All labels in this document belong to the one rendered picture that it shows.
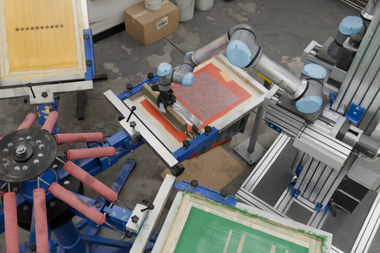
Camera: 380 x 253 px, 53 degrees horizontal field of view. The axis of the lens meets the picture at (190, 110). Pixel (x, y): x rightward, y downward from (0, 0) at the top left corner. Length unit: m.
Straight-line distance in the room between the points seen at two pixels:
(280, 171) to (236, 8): 2.50
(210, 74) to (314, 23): 2.54
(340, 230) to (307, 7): 3.06
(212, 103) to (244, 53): 0.78
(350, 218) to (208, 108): 1.35
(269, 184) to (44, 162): 1.77
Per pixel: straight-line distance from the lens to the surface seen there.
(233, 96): 2.49
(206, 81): 2.57
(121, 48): 4.33
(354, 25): 2.37
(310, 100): 1.85
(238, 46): 1.71
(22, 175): 1.83
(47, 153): 1.86
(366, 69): 2.06
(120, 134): 2.19
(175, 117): 2.16
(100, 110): 3.72
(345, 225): 3.04
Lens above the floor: 2.77
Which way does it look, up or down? 49 degrees down
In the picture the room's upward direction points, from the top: 2 degrees clockwise
